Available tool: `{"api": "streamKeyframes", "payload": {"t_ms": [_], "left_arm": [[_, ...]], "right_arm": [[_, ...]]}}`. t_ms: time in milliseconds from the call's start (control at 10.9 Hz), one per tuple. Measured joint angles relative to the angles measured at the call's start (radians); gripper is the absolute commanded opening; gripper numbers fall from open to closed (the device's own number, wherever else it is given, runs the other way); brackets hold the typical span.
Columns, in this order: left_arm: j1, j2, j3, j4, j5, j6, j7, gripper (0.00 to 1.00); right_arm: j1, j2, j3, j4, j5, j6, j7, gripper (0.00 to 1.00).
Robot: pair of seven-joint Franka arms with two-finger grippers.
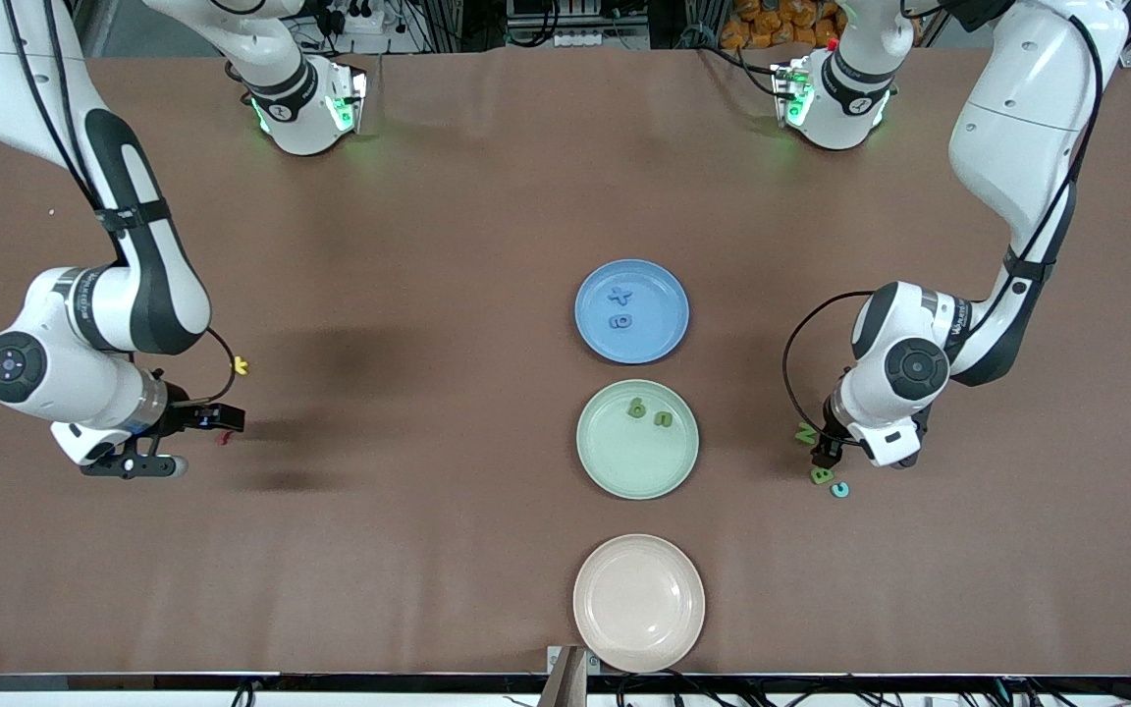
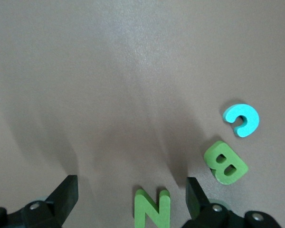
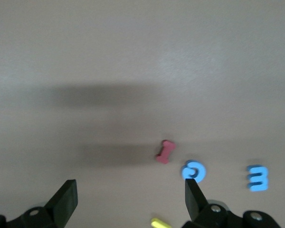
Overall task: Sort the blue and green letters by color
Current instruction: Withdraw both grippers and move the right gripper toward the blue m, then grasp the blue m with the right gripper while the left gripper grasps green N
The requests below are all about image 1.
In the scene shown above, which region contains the green plate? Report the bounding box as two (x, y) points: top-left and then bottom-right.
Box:
(576, 379), (700, 501)

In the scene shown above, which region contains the blue plate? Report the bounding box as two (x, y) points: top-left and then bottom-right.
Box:
(574, 259), (691, 365)

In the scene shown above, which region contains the beige plate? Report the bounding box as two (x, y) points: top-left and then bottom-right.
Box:
(572, 534), (706, 675)

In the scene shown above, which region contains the orange fruit bag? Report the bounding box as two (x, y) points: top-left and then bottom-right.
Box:
(720, 0), (846, 52)

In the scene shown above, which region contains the white power strip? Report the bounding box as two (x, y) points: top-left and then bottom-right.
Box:
(330, 0), (382, 36)

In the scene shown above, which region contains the grey power strip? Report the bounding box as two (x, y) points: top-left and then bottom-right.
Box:
(551, 27), (650, 48)

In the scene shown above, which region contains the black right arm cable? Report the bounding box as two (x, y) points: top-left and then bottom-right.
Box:
(0, 0), (238, 408)

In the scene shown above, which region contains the metal table bracket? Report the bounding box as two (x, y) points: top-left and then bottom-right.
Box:
(546, 645), (602, 707)

